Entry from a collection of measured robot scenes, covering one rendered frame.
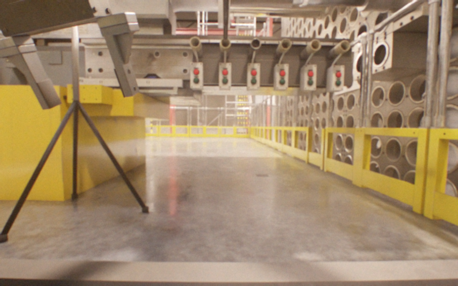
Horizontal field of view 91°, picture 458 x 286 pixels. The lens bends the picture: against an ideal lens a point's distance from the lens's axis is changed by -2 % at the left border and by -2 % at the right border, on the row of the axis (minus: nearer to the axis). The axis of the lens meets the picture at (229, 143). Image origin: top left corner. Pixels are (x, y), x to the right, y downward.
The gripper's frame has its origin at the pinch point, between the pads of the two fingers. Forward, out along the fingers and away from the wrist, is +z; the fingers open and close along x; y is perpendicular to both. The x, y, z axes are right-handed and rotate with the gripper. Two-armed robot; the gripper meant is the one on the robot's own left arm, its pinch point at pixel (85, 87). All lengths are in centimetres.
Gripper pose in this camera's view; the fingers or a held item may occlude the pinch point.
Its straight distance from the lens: 40.7
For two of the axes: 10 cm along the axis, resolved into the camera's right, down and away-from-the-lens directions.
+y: 0.6, -4.6, 8.9
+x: -9.9, 1.1, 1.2
